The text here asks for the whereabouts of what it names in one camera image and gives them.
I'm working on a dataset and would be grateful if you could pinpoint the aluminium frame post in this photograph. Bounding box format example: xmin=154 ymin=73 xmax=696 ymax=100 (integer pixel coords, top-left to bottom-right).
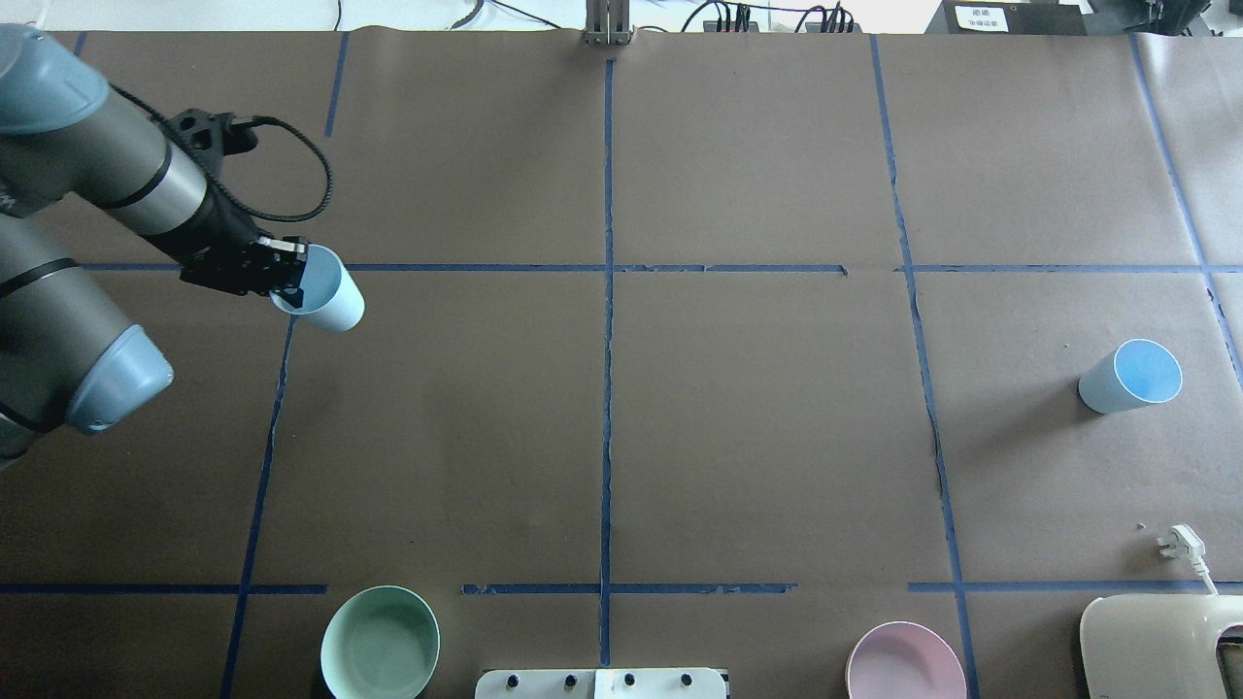
xmin=582 ymin=0 xmax=634 ymax=46

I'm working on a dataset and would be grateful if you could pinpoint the black camera cable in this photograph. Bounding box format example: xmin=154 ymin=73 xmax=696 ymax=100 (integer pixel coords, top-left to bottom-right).
xmin=109 ymin=83 xmax=336 ymax=224

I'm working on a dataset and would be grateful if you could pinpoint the cream white toaster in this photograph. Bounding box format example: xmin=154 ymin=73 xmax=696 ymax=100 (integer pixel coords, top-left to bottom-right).
xmin=1079 ymin=593 xmax=1242 ymax=698

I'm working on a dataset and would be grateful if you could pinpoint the pink bowl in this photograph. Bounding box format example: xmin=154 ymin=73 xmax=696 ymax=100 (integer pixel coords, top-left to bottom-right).
xmin=844 ymin=622 xmax=970 ymax=698

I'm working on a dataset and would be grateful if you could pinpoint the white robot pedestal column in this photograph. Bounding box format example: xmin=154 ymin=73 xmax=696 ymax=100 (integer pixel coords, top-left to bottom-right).
xmin=474 ymin=667 xmax=731 ymax=698

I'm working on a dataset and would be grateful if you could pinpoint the mint green bowl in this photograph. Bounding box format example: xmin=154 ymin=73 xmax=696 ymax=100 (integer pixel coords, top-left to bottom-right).
xmin=319 ymin=585 xmax=441 ymax=698

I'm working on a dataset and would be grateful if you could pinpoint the black box with label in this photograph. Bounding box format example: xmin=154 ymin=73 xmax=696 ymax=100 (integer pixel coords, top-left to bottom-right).
xmin=924 ymin=1 xmax=1088 ymax=36

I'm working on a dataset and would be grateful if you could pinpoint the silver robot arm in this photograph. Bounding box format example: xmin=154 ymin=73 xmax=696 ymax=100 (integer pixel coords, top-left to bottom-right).
xmin=1 ymin=22 xmax=310 ymax=466

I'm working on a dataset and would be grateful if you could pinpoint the light blue cup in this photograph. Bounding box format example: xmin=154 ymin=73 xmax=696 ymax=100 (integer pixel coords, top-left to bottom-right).
xmin=271 ymin=244 xmax=365 ymax=333
xmin=1076 ymin=338 xmax=1185 ymax=415

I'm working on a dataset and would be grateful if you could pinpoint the white toaster power cord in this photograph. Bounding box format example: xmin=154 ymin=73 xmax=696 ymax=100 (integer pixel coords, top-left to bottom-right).
xmin=1156 ymin=524 xmax=1221 ymax=597

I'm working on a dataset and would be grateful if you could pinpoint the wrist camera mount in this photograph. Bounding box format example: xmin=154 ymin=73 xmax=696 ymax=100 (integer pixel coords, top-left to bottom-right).
xmin=160 ymin=108 xmax=259 ymax=177

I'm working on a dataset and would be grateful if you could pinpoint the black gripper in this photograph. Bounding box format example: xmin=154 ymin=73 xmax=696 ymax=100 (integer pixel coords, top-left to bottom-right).
xmin=170 ymin=190 xmax=310 ymax=296

